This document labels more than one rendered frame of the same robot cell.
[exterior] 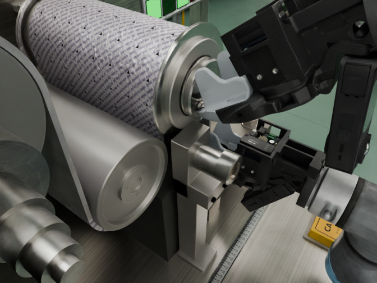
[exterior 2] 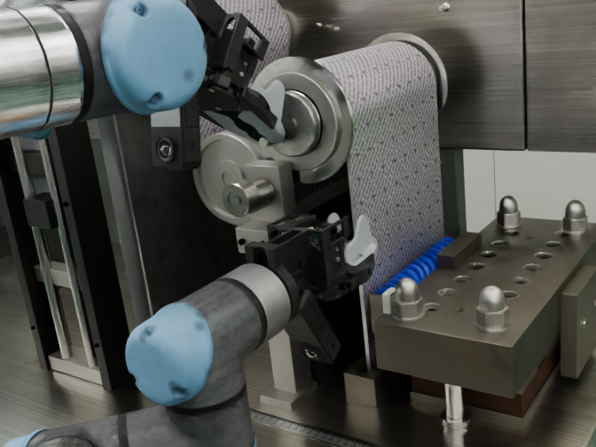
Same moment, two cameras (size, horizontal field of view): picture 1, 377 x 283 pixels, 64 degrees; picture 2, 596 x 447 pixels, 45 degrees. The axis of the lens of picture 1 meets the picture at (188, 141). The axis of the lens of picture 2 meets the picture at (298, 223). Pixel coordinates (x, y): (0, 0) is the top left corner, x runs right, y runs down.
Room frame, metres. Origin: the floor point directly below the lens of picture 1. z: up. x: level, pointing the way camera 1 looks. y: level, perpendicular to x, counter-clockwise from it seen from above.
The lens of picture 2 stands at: (0.33, -0.84, 1.39)
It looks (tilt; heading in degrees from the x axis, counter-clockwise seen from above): 17 degrees down; 92
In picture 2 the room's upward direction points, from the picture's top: 7 degrees counter-clockwise
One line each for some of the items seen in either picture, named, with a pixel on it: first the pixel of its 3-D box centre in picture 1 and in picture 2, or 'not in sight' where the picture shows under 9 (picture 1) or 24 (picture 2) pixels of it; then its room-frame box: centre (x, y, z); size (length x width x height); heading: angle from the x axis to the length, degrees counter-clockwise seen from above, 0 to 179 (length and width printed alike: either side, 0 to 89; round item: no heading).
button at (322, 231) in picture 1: (331, 229); not in sight; (0.32, -0.29, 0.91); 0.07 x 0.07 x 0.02; 55
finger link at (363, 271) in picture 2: not in sight; (347, 272); (0.36, -0.10, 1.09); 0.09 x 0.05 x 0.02; 54
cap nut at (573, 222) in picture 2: not in sight; (575, 215); (0.69, 0.13, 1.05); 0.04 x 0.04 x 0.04
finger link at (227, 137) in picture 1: (221, 133); (362, 239); (0.38, -0.06, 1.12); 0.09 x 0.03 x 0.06; 54
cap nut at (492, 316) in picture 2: (251, 115); (491, 305); (0.51, -0.13, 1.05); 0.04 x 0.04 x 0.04
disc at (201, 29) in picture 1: (192, 83); (298, 121); (0.32, 0.00, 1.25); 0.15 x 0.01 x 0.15; 145
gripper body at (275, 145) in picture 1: (276, 164); (297, 267); (0.30, -0.13, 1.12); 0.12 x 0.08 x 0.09; 55
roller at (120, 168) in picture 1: (67, 142); (285, 155); (0.29, 0.16, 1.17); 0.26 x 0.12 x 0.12; 55
